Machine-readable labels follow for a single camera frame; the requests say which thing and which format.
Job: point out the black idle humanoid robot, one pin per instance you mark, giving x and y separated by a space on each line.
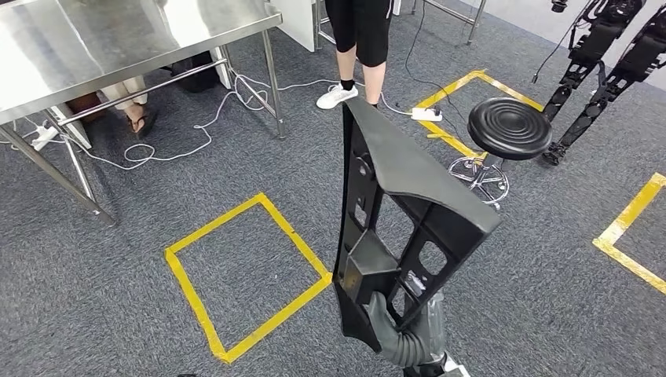
588 47

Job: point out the stainless steel workbench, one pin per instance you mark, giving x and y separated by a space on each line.
104 47

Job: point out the person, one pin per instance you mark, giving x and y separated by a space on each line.
359 31
135 112

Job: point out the white power strip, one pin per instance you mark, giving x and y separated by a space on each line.
44 138
426 114

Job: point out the yellow floor tape square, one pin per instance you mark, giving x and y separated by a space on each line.
452 87
218 225

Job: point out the black plastic car trim part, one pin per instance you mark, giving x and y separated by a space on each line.
406 166

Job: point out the black stool chrome base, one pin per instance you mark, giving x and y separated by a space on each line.
510 127

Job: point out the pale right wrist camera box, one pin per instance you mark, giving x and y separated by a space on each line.
458 372

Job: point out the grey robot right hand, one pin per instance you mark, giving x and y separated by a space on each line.
379 317

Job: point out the white panel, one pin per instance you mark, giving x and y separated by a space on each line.
294 21

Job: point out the brown box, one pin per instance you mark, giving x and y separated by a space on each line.
83 106

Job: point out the black bag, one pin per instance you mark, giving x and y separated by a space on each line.
195 75

